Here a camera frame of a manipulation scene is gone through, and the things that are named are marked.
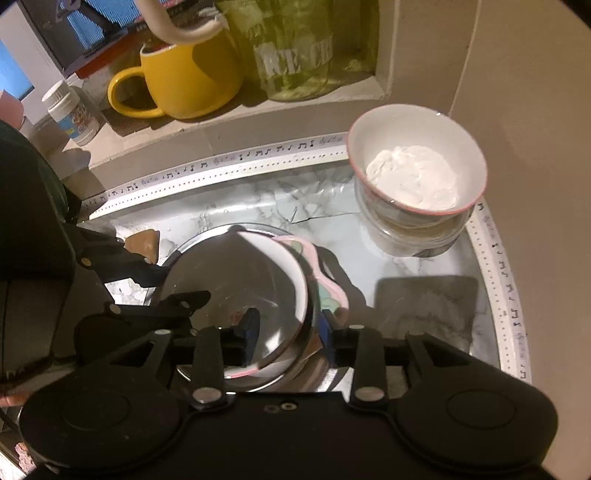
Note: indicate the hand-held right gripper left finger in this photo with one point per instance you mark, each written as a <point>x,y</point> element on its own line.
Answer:
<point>249,334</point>

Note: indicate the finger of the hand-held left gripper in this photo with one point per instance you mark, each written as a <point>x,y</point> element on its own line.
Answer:
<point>166,304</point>
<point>120,261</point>

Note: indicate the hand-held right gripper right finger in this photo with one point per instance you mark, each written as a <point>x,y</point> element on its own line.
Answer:
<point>328,337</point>

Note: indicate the pink cup with steel lining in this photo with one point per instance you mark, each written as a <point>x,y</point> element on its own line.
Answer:
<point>330,286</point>

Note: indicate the stainless steel basin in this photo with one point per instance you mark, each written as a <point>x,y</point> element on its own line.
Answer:
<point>295,376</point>

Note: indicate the clear glass jar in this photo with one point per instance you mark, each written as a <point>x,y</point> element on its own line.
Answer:
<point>415,235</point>

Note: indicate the small white bottle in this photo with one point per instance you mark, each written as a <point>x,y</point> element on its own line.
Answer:
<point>74,115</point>

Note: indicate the pink object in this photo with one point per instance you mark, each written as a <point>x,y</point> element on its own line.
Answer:
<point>10,108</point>

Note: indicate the white music note edge tape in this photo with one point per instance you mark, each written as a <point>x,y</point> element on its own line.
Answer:
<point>258,157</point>

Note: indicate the white powder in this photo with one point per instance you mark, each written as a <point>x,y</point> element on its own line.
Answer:
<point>415,175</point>

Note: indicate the yellow mug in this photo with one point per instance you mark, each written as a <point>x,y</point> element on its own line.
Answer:
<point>194,76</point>

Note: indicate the white bowl with red flower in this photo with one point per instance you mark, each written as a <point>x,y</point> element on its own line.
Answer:
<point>364,138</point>

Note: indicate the large green tinted glass jar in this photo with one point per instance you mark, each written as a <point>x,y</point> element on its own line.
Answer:
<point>300,55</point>

